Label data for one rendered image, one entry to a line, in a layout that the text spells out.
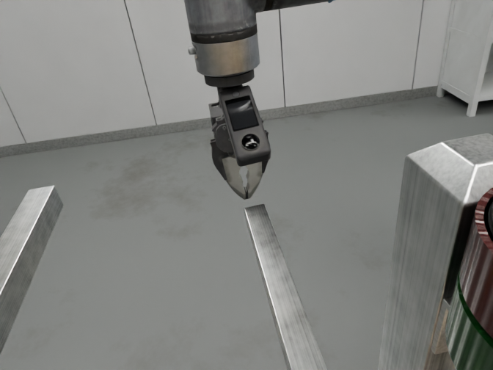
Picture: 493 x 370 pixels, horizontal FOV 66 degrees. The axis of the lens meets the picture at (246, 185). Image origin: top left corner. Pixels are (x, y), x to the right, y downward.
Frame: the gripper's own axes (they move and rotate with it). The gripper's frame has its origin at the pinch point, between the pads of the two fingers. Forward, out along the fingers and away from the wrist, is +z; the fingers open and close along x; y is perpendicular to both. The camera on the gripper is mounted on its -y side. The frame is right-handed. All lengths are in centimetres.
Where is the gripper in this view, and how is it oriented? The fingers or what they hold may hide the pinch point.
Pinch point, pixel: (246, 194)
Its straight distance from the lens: 62.6
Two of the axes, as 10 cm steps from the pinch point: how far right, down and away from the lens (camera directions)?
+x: -9.8, 1.8, -0.9
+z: 1.1, 8.4, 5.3
